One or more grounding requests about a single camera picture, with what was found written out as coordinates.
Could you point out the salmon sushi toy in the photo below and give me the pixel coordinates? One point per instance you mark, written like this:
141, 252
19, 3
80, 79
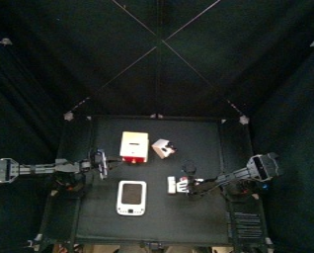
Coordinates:
183, 185

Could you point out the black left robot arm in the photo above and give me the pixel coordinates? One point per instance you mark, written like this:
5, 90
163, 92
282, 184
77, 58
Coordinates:
40, 169

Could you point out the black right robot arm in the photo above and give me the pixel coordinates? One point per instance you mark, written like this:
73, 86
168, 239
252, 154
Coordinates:
240, 173

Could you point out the white rectangular toy block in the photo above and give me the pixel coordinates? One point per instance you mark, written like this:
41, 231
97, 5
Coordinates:
171, 185

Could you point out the cream and red toy box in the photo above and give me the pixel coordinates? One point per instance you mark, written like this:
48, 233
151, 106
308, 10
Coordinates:
133, 146

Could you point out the white toy cube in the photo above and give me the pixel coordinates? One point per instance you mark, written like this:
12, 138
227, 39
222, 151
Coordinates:
161, 148

